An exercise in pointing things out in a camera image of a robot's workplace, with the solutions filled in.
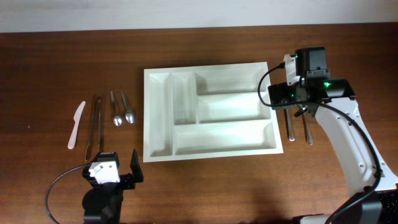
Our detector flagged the large metal spoon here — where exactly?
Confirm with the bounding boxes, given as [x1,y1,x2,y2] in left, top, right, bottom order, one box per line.
[302,113,313,146]
[285,110,295,141]

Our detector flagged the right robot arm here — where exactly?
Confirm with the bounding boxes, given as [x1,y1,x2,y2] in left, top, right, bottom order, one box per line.
[267,47,397,223]

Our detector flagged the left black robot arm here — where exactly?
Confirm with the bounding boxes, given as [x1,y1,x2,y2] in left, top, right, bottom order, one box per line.
[82,150,144,223]

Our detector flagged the long metal tongs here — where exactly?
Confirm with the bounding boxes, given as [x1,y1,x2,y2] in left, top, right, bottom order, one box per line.
[85,96,101,161]

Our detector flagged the small metal teaspoon left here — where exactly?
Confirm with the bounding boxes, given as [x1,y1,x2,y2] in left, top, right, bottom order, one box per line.
[110,91,123,126]

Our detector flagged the small metal teaspoon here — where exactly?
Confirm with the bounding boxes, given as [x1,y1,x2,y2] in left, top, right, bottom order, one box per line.
[121,91,135,124]
[110,91,123,126]

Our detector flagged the small metal teaspoon right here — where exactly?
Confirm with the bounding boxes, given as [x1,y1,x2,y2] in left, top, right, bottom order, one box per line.
[121,91,135,124]

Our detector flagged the white plastic cutlery tray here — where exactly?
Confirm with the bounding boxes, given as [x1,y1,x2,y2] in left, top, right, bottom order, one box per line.
[143,62,283,162]

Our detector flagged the pink plastic knife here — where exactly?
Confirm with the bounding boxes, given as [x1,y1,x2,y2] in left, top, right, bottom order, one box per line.
[67,101,86,149]

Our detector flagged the left black camera cable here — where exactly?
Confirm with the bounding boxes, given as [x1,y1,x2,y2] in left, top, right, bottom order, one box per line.
[45,164,91,224]

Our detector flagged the black camera cable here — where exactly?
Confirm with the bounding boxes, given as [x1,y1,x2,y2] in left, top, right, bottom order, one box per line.
[45,164,91,224]
[257,63,384,224]

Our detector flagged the right black camera cable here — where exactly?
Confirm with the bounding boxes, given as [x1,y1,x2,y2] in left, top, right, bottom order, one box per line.
[257,63,384,224]

